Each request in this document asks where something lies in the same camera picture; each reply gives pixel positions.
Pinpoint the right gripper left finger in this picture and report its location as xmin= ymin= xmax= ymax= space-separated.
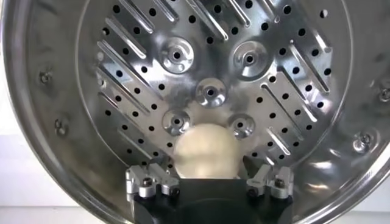
xmin=126 ymin=156 xmax=180 ymax=198

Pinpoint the stainless steel steamer basket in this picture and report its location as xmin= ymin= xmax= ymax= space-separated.
xmin=0 ymin=0 xmax=390 ymax=224

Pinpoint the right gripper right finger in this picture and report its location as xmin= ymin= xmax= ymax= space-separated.
xmin=243 ymin=155 xmax=294 ymax=199

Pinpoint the white steamed baozi bun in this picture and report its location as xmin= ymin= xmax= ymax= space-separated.
xmin=172 ymin=123 xmax=241 ymax=180

